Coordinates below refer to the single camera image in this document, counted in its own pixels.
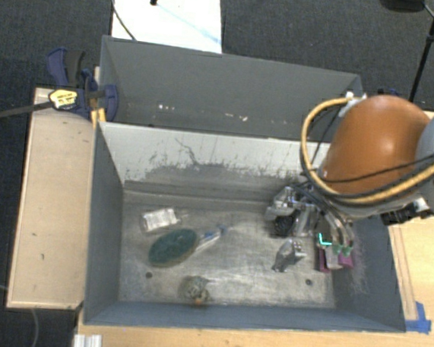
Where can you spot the pale wood flat board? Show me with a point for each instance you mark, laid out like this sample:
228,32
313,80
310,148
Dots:
53,206

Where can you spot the clear plastic packet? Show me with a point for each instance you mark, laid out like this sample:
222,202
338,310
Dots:
158,219

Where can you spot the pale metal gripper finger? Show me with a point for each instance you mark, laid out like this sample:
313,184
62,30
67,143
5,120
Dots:
296,256
282,256

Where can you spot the grey-brown toy animal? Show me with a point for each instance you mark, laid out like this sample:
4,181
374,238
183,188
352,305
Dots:
194,289

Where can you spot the grey metal bin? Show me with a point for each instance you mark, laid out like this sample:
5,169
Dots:
230,269

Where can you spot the dark green round scrub pad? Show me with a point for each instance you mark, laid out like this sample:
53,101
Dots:
172,247

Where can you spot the blue and white toothbrush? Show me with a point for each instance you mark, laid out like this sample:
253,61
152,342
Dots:
210,238

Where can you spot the black cylinder on white bracket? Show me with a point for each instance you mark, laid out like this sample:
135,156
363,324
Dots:
282,225

